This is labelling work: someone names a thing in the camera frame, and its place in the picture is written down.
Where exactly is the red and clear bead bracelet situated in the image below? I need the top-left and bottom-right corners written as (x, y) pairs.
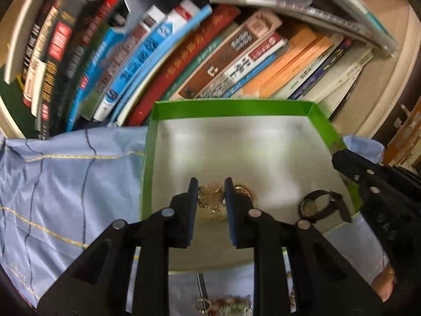
top-left (213, 297), bottom-right (253, 316)

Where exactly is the wooden bookshelf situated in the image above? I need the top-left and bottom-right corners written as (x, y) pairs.
top-left (0, 0), bottom-right (421, 140)

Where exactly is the stack of flat booklets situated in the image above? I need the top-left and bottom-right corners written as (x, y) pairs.
top-left (209, 0), bottom-right (399, 57)

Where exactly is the gold chain bracelet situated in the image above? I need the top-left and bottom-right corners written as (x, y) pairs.
top-left (197, 181), bottom-right (228, 214)

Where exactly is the orange wooden door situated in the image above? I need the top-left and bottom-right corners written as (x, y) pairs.
top-left (382, 95), bottom-right (421, 169)

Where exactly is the blue checked cloth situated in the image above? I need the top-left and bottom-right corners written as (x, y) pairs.
top-left (0, 126), bottom-right (396, 316)

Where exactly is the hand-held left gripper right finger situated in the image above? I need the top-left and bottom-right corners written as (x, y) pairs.
top-left (224, 177), bottom-right (389, 316)

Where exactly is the dark green board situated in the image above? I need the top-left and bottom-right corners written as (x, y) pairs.
top-left (0, 65), bottom-right (37, 130)

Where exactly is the green cardboard box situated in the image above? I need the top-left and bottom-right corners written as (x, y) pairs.
top-left (139, 100), bottom-right (363, 274)

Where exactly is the row of leaning books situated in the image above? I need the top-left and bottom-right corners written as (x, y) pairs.
top-left (3, 0), bottom-right (376, 139)

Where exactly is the gold ring ornament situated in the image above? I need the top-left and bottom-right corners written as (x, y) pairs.
top-left (193, 298), bottom-right (212, 314)

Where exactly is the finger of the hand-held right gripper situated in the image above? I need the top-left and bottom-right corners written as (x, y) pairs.
top-left (332, 150), bottom-right (421, 205)

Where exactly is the person's right hand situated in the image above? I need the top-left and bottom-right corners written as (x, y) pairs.
top-left (371, 265), bottom-right (397, 304)

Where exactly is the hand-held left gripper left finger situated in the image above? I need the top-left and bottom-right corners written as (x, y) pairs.
top-left (38, 177), bottom-right (199, 316)

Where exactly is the gold bangle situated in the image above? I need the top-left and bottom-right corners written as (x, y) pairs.
top-left (234, 184), bottom-right (257, 203)

